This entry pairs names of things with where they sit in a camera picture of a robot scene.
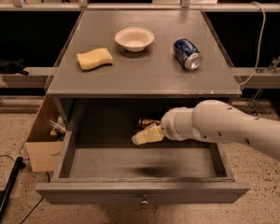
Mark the black floor cable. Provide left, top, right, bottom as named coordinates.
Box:
left=0, top=153, right=51, bottom=224

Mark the blue soda can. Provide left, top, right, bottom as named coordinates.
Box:
left=174, top=38, right=203, bottom=71

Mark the black object on left shelf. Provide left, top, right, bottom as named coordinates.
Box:
left=0, top=60, right=29, bottom=76

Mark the grey cabinet with counter top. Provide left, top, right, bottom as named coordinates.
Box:
left=48, top=10, right=241, bottom=119

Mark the grey open top drawer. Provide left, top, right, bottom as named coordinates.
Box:
left=36, top=99, right=249, bottom=204

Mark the metal bracket right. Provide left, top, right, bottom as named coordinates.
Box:
left=248, top=55, right=280, bottom=116

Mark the metal drawer knob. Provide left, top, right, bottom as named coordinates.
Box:
left=140, top=195, right=149, bottom=206

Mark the cardboard box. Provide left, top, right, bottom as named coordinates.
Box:
left=25, top=97, right=63, bottom=172

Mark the black pole on floor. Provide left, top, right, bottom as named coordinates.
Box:
left=0, top=157, right=25, bottom=222

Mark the yellow sponge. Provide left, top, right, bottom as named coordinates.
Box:
left=77, top=48, right=113, bottom=71

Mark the white foam bowl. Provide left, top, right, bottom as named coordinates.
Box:
left=115, top=27, right=155, bottom=52

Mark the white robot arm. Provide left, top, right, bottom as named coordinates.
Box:
left=132, top=100, right=280, bottom=161

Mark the white cable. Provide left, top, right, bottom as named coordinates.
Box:
left=238, top=0, right=268, bottom=87

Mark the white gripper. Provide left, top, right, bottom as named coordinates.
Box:
left=132, top=107, right=194, bottom=145

